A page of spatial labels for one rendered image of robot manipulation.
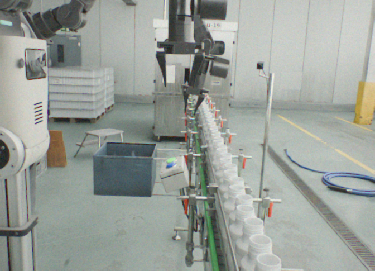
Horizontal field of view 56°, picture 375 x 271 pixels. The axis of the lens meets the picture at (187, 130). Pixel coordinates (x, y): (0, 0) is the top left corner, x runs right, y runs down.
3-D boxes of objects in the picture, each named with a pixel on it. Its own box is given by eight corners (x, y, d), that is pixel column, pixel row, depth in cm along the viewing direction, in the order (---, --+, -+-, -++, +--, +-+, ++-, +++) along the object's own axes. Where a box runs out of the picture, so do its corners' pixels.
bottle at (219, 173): (232, 207, 112) (235, 157, 108) (231, 215, 106) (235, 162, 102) (213, 205, 112) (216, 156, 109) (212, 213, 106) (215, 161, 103)
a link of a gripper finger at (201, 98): (181, 110, 131) (186, 86, 129) (199, 114, 131) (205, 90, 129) (181, 113, 124) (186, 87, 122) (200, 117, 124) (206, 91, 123)
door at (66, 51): (81, 100, 1150) (80, 34, 1109) (51, 99, 1149) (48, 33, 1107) (82, 100, 1159) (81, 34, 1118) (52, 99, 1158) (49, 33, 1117)
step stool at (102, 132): (98, 151, 548) (98, 125, 540) (125, 158, 512) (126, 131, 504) (73, 157, 511) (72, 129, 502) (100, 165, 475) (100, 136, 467)
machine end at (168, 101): (229, 145, 621) (238, 22, 579) (150, 142, 619) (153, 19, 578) (220, 128, 777) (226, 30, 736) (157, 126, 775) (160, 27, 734)
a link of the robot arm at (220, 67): (201, 38, 127) (202, 37, 118) (231, 45, 127) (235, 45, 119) (193, 70, 129) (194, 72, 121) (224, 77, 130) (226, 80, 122)
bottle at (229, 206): (216, 246, 87) (220, 184, 84) (236, 243, 90) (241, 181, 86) (227, 259, 82) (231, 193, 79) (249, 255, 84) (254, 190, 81)
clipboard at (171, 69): (175, 83, 600) (176, 63, 593) (161, 82, 599) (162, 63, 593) (175, 83, 603) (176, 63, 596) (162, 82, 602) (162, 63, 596)
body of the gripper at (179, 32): (203, 51, 76) (205, 15, 74) (156, 50, 75) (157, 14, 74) (202, 52, 82) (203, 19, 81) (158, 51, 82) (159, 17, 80)
